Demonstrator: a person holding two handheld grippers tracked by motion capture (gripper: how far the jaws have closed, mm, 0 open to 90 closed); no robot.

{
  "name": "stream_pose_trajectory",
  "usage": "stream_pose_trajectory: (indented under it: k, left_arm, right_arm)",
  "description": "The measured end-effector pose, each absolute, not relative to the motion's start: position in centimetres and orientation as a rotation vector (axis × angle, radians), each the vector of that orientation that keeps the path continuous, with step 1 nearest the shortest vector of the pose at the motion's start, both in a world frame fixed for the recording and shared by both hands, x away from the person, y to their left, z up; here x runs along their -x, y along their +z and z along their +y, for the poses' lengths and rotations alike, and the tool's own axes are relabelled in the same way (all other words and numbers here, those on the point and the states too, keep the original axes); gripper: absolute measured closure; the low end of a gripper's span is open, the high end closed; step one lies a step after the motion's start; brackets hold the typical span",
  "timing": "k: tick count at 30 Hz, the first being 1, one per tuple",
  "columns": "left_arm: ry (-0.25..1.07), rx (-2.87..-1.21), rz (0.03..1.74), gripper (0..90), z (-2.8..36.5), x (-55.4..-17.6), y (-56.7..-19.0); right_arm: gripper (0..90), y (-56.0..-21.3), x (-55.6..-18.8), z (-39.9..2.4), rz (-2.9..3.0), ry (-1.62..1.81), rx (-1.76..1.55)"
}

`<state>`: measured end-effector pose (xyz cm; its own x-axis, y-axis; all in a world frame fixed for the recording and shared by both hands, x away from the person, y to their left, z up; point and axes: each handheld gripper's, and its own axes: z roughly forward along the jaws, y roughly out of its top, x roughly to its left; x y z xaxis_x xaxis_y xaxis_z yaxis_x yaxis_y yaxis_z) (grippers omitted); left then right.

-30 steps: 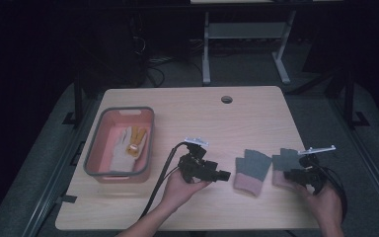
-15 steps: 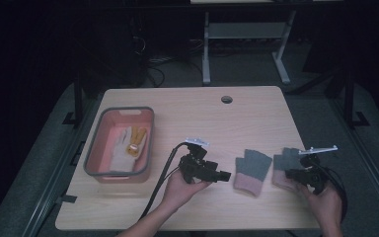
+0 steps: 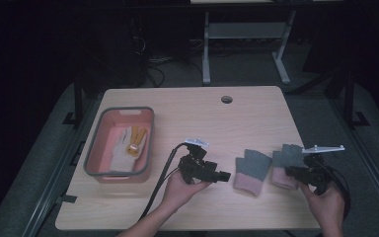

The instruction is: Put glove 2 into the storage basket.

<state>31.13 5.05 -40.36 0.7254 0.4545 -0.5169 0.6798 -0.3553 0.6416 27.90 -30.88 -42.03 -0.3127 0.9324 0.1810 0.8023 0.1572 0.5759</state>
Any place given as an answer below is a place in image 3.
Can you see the grey and pink fingerless glove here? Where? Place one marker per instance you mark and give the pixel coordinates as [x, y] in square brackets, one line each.
[288, 156]
[251, 168]

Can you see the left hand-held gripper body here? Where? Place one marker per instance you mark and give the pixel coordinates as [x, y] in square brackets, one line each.
[194, 168]

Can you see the black tape strip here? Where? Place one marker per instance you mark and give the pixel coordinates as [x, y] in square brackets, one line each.
[67, 198]

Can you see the person's right hand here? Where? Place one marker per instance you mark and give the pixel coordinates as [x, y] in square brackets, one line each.
[329, 207]

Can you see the person's left hand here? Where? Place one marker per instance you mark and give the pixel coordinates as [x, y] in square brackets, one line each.
[181, 194]

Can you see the white metal desk frame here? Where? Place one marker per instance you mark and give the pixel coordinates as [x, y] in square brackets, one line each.
[243, 30]

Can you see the black metal post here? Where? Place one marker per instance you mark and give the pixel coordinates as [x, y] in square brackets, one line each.
[349, 98]
[78, 98]

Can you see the beige glove with face patch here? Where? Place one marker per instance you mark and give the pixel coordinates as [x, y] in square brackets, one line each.
[134, 148]

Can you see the metal frame rail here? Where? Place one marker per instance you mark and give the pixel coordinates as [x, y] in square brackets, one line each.
[368, 158]
[56, 177]

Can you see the pink basin with grey rim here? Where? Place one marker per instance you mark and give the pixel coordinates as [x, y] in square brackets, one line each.
[107, 144]

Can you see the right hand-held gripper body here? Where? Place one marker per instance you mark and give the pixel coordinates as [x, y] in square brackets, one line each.
[317, 171]

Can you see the beige glove with orange fingers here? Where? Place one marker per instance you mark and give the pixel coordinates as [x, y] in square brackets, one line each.
[120, 158]

